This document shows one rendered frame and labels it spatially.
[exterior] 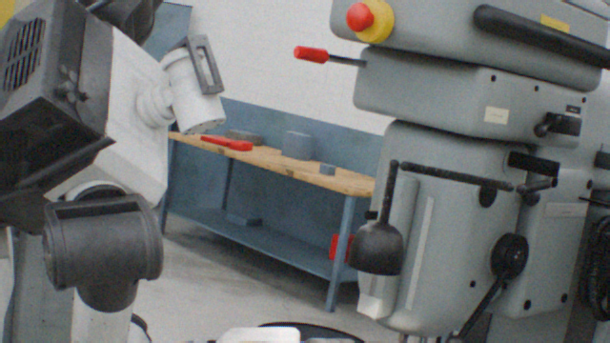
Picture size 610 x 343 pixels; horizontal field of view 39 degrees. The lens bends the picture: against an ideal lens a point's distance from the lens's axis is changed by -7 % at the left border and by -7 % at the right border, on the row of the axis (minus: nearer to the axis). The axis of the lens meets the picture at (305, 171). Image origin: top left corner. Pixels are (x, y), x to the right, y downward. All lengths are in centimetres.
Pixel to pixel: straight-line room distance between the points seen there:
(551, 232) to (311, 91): 622
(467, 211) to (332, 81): 618
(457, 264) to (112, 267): 50
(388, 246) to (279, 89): 677
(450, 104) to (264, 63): 686
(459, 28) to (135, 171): 47
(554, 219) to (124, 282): 70
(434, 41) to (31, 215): 63
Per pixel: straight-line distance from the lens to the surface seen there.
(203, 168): 861
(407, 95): 131
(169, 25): 869
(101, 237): 115
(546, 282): 152
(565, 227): 153
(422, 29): 118
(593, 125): 156
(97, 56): 126
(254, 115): 810
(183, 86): 124
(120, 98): 126
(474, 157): 130
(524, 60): 130
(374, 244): 116
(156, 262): 116
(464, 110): 124
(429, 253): 132
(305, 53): 127
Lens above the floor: 170
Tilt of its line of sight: 7 degrees down
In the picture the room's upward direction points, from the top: 10 degrees clockwise
